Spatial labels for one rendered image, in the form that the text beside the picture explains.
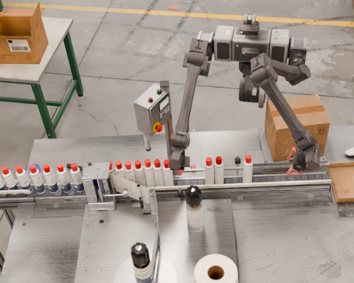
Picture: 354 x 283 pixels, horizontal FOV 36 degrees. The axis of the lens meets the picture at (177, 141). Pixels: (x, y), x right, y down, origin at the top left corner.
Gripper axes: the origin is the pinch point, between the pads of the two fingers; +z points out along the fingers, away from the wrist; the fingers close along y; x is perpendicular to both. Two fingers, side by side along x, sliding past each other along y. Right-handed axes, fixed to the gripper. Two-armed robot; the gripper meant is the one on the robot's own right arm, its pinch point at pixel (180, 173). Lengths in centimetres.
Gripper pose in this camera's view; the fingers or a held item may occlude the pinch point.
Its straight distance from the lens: 275.2
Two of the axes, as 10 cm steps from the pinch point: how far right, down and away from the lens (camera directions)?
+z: 0.5, 7.0, 7.2
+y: 10.0, -0.3, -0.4
